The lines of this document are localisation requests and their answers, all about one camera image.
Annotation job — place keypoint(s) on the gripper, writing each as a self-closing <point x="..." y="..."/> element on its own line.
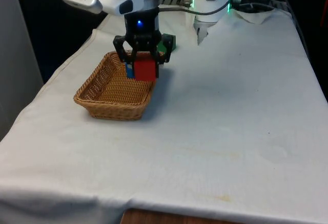
<point x="142" y="30"/>

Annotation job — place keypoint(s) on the red cube block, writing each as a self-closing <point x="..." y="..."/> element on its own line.
<point x="145" y="70"/>

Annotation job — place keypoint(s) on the blue cube block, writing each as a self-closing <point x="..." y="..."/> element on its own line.
<point x="130" y="70"/>

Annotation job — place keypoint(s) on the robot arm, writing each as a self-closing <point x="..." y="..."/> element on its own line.
<point x="210" y="8"/>

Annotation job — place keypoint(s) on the wicker basket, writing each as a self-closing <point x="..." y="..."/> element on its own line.
<point x="115" y="98"/>

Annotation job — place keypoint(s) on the green cube block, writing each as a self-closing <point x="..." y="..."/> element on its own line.
<point x="162" y="46"/>

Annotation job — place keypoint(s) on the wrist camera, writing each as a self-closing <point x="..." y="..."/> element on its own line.
<point x="82" y="0"/>

